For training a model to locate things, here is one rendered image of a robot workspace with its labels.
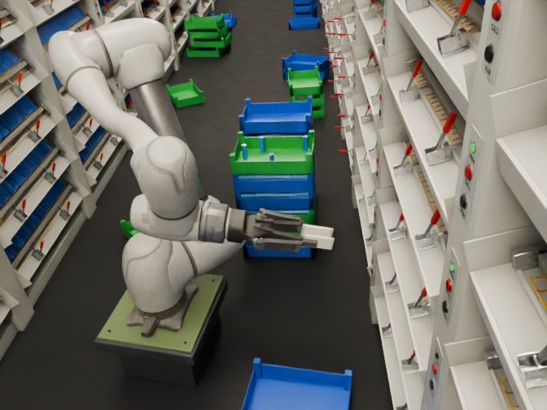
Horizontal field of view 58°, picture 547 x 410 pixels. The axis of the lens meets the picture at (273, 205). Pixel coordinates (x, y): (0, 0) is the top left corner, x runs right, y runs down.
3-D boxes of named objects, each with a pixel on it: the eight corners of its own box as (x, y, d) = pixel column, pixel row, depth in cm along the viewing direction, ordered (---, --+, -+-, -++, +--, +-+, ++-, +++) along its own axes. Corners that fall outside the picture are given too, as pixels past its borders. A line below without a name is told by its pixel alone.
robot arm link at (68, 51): (59, 68, 120) (111, 53, 125) (32, 25, 127) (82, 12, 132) (70, 106, 130) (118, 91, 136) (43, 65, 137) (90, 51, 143)
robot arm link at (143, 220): (198, 253, 111) (197, 224, 100) (129, 243, 110) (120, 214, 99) (206, 212, 117) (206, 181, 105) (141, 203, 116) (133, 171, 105)
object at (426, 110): (454, 249, 72) (438, 173, 65) (390, 93, 122) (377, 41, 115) (604, 213, 68) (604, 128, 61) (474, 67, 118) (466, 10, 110)
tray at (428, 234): (439, 335, 83) (424, 277, 76) (386, 159, 133) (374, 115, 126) (568, 309, 78) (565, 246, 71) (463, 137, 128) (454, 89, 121)
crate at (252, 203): (237, 210, 191) (234, 193, 186) (244, 182, 207) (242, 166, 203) (313, 210, 187) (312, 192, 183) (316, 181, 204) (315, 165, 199)
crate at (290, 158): (231, 174, 182) (229, 155, 177) (240, 149, 198) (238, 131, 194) (312, 174, 178) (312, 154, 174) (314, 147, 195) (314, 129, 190)
